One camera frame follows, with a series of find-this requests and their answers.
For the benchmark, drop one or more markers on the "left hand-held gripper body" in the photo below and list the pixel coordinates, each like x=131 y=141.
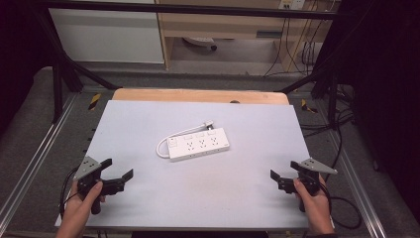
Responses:
x=86 y=169

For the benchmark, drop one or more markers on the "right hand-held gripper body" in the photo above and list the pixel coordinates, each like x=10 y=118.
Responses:
x=313 y=167

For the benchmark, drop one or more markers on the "white power strip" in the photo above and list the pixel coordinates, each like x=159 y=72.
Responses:
x=198 y=147

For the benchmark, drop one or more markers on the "white power plug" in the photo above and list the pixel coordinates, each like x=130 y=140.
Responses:
x=209 y=125

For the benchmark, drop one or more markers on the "person's right hand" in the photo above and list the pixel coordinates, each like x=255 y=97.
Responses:
x=313 y=206

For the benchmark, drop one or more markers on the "person's left hand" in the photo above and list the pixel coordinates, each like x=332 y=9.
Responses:
x=79 y=208

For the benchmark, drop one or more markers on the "yellow black hazard tape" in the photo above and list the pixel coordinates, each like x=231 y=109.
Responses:
x=94 y=101
x=307 y=106

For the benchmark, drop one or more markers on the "black curtain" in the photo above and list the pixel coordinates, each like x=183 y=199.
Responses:
x=20 y=56
x=386 y=92

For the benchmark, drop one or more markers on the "light wooden table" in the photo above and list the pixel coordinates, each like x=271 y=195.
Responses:
x=198 y=96

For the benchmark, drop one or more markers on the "white cabinet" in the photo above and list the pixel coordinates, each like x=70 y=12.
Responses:
x=105 y=36

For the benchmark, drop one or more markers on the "white device under desk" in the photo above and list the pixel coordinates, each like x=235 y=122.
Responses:
x=199 y=42

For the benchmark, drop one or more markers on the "aluminium floor rail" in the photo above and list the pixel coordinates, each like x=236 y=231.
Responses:
x=356 y=185
x=36 y=155

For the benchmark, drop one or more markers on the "white wall outlet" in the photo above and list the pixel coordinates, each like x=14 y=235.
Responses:
x=292 y=4

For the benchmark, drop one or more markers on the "black metal frame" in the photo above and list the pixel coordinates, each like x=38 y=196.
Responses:
x=185 y=8

